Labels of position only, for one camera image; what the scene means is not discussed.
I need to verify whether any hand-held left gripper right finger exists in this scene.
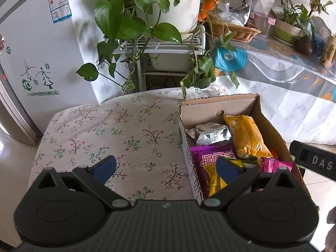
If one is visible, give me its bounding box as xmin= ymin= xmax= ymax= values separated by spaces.
xmin=201 ymin=157 xmax=292 ymax=208

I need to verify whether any blue ribbon spool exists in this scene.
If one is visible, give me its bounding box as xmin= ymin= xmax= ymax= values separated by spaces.
xmin=214 ymin=45 xmax=247 ymax=71

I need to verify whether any brown clay teapot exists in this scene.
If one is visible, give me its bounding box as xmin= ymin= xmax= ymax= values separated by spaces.
xmin=293 ymin=35 xmax=314 ymax=56

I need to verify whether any round white flower pot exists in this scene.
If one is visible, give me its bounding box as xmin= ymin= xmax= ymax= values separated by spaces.
xmin=135 ymin=0 xmax=205 ymax=40

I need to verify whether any blue patterned container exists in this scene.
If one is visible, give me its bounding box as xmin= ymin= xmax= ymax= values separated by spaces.
xmin=312 ymin=17 xmax=332 ymax=58

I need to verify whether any small yellow snack packet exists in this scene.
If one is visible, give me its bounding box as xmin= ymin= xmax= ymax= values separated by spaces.
xmin=204 ymin=163 xmax=229 ymax=198

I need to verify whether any brown cardboard box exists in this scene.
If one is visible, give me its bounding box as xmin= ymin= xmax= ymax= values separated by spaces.
xmin=178 ymin=94 xmax=317 ymax=210

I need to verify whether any clear plastic bag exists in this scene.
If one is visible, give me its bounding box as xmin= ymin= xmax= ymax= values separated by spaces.
xmin=218 ymin=3 xmax=251 ymax=27

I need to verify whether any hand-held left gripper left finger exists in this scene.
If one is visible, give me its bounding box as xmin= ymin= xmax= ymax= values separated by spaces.
xmin=37 ymin=155 xmax=132 ymax=208

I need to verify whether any white wire plant stand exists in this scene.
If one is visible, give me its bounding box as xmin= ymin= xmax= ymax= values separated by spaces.
xmin=113 ymin=25 xmax=207 ymax=94

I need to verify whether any plant in green striped pot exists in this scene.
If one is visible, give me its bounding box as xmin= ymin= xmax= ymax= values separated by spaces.
xmin=274 ymin=0 xmax=334 ymax=46

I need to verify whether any green snack packet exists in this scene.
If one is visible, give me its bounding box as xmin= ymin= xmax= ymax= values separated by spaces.
xmin=235 ymin=155 xmax=260 ymax=169

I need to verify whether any orange plastic cup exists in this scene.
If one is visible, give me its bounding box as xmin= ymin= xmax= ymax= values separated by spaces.
xmin=197 ymin=0 xmax=219 ymax=22

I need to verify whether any white fridge with green print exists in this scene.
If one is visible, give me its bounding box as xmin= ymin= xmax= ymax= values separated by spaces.
xmin=0 ymin=0 xmax=101 ymax=146

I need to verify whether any pink translucent box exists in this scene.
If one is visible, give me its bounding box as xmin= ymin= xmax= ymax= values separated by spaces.
xmin=252 ymin=12 xmax=276 ymax=36

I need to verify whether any green pothos plant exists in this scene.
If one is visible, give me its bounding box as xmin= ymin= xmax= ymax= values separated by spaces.
xmin=76 ymin=0 xmax=240 ymax=99

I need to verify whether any purple snack packet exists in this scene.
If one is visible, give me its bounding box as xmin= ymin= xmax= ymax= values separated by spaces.
xmin=189 ymin=144 xmax=237 ymax=189

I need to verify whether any marble print table cover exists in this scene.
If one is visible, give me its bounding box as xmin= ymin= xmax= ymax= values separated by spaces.
xmin=210 ymin=31 xmax=336 ymax=147

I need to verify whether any magenta snack packet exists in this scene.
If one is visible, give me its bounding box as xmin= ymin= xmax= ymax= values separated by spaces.
xmin=259 ymin=157 xmax=293 ymax=192

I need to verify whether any yellow chip packet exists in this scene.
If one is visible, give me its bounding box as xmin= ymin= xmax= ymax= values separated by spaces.
xmin=224 ymin=115 xmax=273 ymax=159

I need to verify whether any yellow bottle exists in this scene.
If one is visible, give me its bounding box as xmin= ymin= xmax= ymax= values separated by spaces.
xmin=321 ymin=35 xmax=336 ymax=68

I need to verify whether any silver foil snack packet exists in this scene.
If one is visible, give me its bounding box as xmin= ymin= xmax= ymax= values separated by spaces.
xmin=184 ymin=122 xmax=232 ymax=147

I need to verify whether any wicker basket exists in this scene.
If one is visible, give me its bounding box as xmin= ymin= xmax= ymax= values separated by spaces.
xmin=209 ymin=18 xmax=262 ymax=44

